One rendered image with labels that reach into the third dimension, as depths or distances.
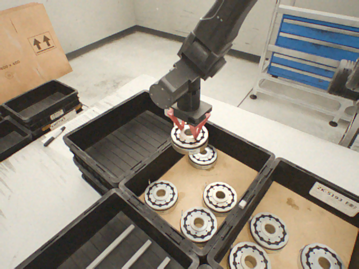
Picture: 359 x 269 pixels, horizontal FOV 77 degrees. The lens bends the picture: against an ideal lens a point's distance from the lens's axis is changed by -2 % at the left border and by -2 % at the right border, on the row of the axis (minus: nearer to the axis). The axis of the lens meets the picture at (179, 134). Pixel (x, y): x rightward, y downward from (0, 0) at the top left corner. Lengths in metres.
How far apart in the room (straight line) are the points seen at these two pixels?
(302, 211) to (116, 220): 0.56
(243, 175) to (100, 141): 0.56
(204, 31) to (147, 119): 0.66
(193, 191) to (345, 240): 0.44
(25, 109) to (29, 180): 0.92
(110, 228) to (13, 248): 0.36
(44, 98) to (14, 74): 1.21
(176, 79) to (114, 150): 0.53
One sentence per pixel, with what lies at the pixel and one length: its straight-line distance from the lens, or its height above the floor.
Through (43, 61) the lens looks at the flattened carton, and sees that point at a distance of 3.30.
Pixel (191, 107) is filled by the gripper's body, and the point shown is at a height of 1.15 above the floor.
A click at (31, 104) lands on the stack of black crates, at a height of 0.50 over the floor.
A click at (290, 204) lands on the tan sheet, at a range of 0.82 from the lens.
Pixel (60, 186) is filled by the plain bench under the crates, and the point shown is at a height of 0.70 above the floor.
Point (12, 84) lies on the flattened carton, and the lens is 3.18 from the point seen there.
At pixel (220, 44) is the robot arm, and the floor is 1.32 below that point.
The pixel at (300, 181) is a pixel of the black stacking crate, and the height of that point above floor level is 0.89.
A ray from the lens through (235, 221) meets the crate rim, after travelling 0.62.
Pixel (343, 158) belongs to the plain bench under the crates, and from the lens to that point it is 1.25.
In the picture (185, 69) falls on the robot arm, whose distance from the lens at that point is 0.47.
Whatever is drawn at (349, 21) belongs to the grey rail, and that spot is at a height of 0.92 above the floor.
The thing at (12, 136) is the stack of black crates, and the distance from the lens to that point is 1.96.
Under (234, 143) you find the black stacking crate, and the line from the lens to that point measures 0.83.
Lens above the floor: 1.47
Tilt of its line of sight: 43 degrees down
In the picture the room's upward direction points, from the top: straight up
